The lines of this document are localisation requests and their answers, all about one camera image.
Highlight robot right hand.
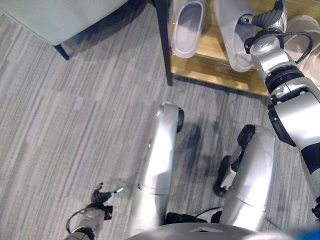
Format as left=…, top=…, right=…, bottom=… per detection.
left=238, top=0, right=289, bottom=33

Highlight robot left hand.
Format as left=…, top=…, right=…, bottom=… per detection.
left=90, top=182, right=125, bottom=206

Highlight grey slipper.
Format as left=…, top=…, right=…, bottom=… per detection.
left=214, top=0, right=259, bottom=73
left=170, top=0, right=207, bottom=59

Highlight beige slipper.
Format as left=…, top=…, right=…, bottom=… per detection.
left=284, top=14, right=320, bottom=87

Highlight robot left leg silver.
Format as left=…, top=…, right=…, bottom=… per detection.
left=128, top=100, right=186, bottom=232

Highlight robot leg silver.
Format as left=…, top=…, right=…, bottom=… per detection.
left=128, top=100, right=186, bottom=232
left=219, top=124, right=276, bottom=233

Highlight robot torso silver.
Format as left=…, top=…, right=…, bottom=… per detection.
left=126, top=222, right=297, bottom=240

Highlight robot right foot dark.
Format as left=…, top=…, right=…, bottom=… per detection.
left=213, top=155, right=234, bottom=198

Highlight robot right leg silver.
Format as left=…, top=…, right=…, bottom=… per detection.
left=219, top=124, right=276, bottom=233

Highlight pale green sofa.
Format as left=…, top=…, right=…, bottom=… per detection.
left=0, top=0, right=156, bottom=61

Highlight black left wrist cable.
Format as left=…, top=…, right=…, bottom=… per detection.
left=65, top=207, right=88, bottom=234

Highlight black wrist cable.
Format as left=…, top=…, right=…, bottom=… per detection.
left=65, top=207, right=88, bottom=234
left=246, top=30, right=315, bottom=64

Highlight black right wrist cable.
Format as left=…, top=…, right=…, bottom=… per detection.
left=246, top=30, right=315, bottom=64

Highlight wooden shoe rack black frame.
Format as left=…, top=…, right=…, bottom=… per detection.
left=152, top=0, right=320, bottom=99

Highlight black cable at waist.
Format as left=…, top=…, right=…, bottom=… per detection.
left=193, top=205, right=225, bottom=219

